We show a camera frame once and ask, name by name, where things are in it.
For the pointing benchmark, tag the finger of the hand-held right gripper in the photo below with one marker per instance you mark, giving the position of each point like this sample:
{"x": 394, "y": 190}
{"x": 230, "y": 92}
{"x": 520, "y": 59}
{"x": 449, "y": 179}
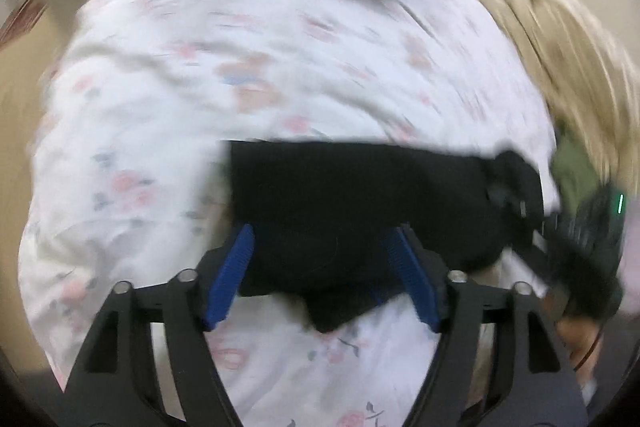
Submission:
{"x": 535, "y": 252}

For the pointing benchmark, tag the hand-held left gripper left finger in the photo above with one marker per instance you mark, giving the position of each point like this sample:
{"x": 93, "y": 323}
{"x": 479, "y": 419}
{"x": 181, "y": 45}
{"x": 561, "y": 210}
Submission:
{"x": 232, "y": 272}

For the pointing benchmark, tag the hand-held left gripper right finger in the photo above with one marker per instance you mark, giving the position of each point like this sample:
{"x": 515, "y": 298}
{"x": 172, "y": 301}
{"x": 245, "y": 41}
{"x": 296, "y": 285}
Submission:
{"x": 412, "y": 277}

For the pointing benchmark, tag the black shorts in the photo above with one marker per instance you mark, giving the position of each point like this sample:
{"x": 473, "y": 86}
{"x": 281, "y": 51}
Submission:
{"x": 350, "y": 207}

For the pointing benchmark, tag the person's right hand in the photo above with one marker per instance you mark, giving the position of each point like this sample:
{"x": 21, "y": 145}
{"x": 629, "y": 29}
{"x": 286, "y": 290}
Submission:
{"x": 575, "y": 337}

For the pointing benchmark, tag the olive green cloth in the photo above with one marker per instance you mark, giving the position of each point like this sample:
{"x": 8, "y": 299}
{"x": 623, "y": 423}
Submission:
{"x": 575, "y": 167}

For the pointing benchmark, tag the floral white bed sheet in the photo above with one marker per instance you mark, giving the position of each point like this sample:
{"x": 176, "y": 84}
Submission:
{"x": 200, "y": 82}

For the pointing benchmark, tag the cream printed duvet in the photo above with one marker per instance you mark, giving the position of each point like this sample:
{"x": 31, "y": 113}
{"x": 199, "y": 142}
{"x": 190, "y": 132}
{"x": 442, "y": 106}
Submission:
{"x": 550, "y": 17}

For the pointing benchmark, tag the red patterned rug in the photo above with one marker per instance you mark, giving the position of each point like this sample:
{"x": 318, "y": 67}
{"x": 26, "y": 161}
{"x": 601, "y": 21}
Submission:
{"x": 22, "y": 19}

